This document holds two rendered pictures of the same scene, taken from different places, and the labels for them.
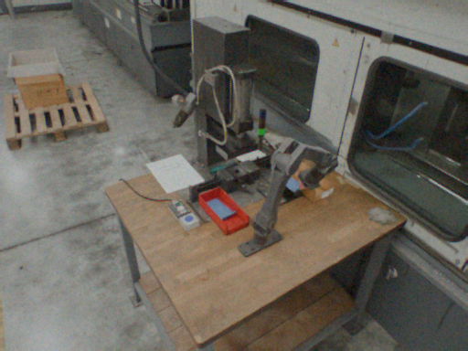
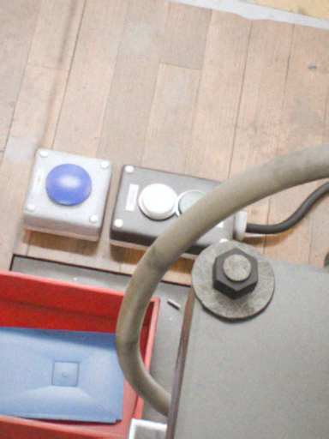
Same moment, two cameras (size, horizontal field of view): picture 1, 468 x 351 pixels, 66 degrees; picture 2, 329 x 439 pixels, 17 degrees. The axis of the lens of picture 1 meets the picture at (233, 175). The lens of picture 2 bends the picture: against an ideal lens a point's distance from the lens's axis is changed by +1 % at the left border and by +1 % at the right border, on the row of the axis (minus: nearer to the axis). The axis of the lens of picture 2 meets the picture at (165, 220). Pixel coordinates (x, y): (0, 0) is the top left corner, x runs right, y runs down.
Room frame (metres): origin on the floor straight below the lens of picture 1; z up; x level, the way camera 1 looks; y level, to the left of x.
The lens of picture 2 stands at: (1.51, -0.13, 1.78)
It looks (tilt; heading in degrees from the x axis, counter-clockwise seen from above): 63 degrees down; 123
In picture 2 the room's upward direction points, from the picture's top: 12 degrees clockwise
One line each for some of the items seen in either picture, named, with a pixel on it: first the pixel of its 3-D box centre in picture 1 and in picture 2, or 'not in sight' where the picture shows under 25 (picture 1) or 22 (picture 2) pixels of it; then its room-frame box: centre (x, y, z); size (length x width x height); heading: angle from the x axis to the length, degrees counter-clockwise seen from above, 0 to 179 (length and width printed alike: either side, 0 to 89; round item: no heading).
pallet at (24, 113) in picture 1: (53, 111); not in sight; (3.91, 2.16, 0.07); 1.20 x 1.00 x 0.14; 28
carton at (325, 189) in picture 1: (306, 180); not in sight; (1.51, -0.38, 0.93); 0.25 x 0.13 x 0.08; 35
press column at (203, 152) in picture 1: (211, 98); not in sight; (1.73, 0.12, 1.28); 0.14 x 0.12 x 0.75; 125
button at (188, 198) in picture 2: not in sight; (194, 210); (1.28, 0.26, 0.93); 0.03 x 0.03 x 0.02
